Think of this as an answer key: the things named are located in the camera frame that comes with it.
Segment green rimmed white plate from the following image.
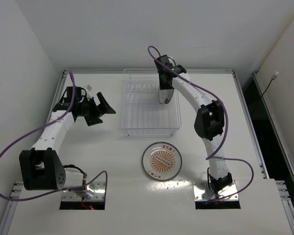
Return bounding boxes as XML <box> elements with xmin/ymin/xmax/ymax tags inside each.
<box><xmin>158</xmin><ymin>88</ymin><xmax>174</xmax><ymax>104</ymax></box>

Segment orange sunburst plate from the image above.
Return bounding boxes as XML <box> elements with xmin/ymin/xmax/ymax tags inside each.
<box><xmin>141</xmin><ymin>141</ymin><xmax>183</xmax><ymax>182</ymax></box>

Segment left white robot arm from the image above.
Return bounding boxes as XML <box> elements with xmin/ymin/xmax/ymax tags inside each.
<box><xmin>19</xmin><ymin>86</ymin><xmax>115</xmax><ymax>197</ymax></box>

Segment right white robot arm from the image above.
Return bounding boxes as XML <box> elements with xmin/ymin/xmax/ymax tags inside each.
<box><xmin>154</xmin><ymin>55</ymin><xmax>232</xmax><ymax>194</ymax></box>

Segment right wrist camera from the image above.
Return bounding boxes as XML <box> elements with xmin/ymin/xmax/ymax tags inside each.
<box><xmin>168</xmin><ymin>56</ymin><xmax>176</xmax><ymax>65</ymax></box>

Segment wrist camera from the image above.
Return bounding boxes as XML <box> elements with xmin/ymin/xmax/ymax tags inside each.
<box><xmin>168</xmin><ymin>56</ymin><xmax>176</xmax><ymax>65</ymax></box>
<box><xmin>84</xmin><ymin>85</ymin><xmax>93</xmax><ymax>99</ymax></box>

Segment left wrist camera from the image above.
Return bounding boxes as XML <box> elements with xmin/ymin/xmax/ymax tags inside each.
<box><xmin>84</xmin><ymin>85</ymin><xmax>93</xmax><ymax>99</ymax></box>

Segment clear wire dish rack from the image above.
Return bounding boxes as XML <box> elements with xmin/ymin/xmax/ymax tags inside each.
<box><xmin>121</xmin><ymin>69</ymin><xmax>181</xmax><ymax>138</ymax></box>

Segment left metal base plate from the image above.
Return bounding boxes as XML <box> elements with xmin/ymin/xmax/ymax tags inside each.
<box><xmin>61</xmin><ymin>181</ymin><xmax>106</xmax><ymax>202</ymax></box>

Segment metal base plate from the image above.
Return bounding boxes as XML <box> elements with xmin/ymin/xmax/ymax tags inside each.
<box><xmin>193</xmin><ymin>181</ymin><xmax>239</xmax><ymax>202</ymax></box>
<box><xmin>61</xmin><ymin>181</ymin><xmax>106</xmax><ymax>202</ymax></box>

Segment black wall cable with plug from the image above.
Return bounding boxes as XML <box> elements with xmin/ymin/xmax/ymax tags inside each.
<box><xmin>261</xmin><ymin>71</ymin><xmax>279</xmax><ymax>97</ymax></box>

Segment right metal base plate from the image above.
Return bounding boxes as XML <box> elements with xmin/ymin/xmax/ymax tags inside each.
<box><xmin>193</xmin><ymin>181</ymin><xmax>239</xmax><ymax>202</ymax></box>

